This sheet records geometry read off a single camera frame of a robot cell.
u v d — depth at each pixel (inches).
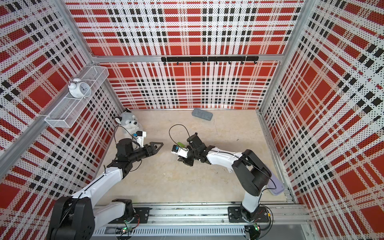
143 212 29.5
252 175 18.3
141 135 30.2
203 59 34.9
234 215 28.4
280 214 29.8
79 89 27.5
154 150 29.4
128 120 35.6
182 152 29.7
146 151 28.9
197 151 27.4
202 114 45.2
